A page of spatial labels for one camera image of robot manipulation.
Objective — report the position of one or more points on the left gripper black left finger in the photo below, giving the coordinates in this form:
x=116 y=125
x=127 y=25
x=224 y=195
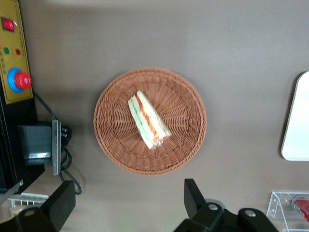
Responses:
x=58 y=203

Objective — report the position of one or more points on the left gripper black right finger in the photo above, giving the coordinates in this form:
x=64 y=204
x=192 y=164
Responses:
x=195 y=205

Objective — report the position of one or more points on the triangle sandwich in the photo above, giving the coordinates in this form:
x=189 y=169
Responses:
x=147 y=118

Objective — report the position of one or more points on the round brown wicker basket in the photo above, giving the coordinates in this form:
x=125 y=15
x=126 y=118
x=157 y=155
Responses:
x=183 y=116

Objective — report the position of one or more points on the beige plastic tray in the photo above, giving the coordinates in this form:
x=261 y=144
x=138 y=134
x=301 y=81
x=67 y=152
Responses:
x=299 y=120

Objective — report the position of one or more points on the clear acrylic bottle stand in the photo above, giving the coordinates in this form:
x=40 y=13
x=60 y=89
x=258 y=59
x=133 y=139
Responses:
x=277 y=207

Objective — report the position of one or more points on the red cola bottle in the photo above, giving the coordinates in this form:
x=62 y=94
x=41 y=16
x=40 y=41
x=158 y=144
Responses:
x=301 y=205

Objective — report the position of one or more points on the red emergency stop button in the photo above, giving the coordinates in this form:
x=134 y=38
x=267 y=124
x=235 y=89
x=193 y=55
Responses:
x=20 y=79

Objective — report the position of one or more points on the black fryer yellow control panel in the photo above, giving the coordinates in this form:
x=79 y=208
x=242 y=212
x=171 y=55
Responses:
x=14 y=60

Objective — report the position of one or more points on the grey metal fryer rail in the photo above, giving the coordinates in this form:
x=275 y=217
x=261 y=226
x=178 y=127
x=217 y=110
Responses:
x=10 y=192

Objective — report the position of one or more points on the red rocker switch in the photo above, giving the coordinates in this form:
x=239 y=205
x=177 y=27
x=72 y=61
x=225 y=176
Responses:
x=8 y=24

